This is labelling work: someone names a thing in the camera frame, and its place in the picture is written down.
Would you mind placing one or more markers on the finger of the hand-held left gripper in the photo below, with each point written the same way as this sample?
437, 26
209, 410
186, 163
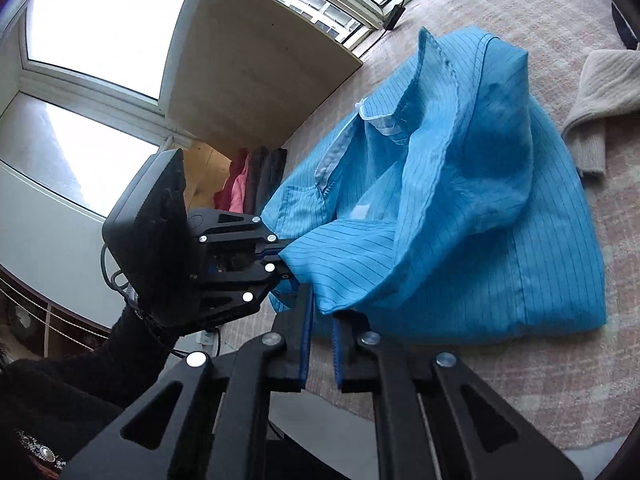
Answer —
235, 235
235, 290

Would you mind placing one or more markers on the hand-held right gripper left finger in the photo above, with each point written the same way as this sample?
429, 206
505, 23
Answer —
300, 345

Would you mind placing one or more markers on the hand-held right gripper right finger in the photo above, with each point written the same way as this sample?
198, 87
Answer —
340, 355

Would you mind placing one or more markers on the blue striped jacket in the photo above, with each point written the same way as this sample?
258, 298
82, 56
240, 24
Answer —
475, 210

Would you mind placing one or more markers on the person's left forearm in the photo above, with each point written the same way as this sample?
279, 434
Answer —
100, 365

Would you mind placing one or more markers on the stack of folded clothes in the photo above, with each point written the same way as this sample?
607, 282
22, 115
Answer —
226, 192
275, 170

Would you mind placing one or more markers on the pink folded garment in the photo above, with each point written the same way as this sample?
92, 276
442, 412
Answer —
239, 195

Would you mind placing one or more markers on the pine plank panel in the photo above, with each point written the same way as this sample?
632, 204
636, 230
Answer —
205, 175

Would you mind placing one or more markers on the large light wooden board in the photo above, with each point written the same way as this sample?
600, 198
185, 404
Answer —
250, 60

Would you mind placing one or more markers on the person's black top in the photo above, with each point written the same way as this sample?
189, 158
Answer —
45, 425

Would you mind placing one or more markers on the beige knitted garment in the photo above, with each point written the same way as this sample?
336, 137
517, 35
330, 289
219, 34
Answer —
605, 95

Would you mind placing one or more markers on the black garment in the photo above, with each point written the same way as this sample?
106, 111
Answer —
625, 27

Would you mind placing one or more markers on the white window frame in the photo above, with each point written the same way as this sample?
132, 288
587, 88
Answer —
175, 40

